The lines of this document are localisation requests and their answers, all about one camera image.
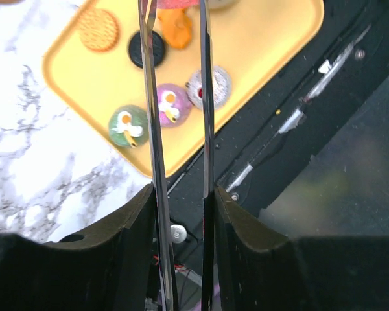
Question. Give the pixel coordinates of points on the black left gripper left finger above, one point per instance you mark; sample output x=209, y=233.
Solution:
x=104, y=266

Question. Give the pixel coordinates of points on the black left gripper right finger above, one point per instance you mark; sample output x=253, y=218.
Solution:
x=261, y=269

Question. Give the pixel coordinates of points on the purple snowball cake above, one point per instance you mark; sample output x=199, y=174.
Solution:
x=173, y=104

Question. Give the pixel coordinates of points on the metal serving tongs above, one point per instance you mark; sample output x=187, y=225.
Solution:
x=147, y=17

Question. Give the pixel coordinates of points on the grey snowball cake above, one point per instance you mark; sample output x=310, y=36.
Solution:
x=221, y=88

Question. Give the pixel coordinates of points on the pink snowball cake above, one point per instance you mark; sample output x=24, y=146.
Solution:
x=174, y=4

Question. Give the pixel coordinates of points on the green snowball cake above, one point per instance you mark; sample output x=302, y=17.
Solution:
x=128, y=126

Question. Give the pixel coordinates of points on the black sandwich cookie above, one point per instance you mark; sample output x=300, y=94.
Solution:
x=134, y=49

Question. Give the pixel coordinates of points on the round orange biscuit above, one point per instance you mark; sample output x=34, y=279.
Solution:
x=98, y=30

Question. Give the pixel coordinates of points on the orange fish cookie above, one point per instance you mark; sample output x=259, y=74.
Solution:
x=176, y=27

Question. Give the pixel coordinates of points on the blue frosted donut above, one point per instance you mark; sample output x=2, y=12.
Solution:
x=218, y=4

